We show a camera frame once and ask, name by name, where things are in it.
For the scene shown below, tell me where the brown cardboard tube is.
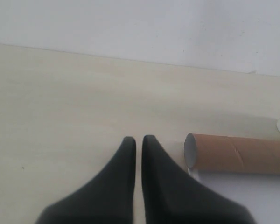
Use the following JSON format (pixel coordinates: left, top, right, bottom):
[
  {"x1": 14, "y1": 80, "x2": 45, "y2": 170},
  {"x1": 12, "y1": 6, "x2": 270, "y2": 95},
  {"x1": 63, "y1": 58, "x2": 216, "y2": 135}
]
[{"x1": 184, "y1": 133, "x2": 280, "y2": 175}]

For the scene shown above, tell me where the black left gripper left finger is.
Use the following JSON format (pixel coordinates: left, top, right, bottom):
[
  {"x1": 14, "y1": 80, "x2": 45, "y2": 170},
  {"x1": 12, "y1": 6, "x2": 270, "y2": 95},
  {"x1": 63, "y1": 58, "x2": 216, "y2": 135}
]
[{"x1": 36, "y1": 137, "x2": 136, "y2": 224}]

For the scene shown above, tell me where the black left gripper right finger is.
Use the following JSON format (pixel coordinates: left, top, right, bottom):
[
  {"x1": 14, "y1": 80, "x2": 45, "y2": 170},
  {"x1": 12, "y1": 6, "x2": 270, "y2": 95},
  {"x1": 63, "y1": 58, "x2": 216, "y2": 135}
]
[{"x1": 141, "y1": 135, "x2": 253, "y2": 224}]

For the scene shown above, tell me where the white square plastic tray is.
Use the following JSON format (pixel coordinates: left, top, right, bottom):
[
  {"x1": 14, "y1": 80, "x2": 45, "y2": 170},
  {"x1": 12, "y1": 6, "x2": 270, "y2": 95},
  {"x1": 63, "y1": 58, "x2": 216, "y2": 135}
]
[{"x1": 188, "y1": 169, "x2": 280, "y2": 224}]

